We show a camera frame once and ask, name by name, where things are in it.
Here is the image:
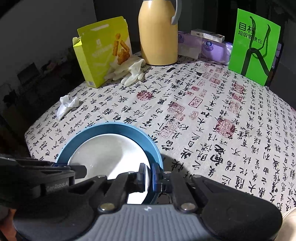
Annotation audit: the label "white bowl black rim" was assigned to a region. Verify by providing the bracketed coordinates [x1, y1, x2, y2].
[68, 133, 150, 204]

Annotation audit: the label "blue bowl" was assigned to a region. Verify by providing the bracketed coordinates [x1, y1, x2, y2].
[56, 122, 163, 204]

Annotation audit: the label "person's left hand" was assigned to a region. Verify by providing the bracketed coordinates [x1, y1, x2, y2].
[1, 208, 16, 240]

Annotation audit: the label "crumpled white tissue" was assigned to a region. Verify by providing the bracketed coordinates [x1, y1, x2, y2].
[56, 95, 79, 121]

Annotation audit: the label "calligraphy print tablecloth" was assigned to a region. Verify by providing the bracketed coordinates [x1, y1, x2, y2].
[25, 57, 295, 212]

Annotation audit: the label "white latex gloves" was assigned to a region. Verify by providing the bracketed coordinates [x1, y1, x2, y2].
[104, 55, 146, 87]

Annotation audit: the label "yellow snack box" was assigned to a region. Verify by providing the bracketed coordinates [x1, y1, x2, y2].
[72, 16, 132, 88]

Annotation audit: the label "purple tissue pack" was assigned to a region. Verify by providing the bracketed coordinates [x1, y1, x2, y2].
[178, 32, 233, 65]

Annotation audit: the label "yellow thermos jug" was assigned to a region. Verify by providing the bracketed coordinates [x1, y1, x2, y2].
[138, 0, 182, 66]

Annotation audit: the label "small white carton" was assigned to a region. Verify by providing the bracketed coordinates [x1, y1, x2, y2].
[190, 29, 225, 43]

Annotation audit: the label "black paper bag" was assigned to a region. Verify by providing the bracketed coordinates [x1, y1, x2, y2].
[270, 20, 295, 101]

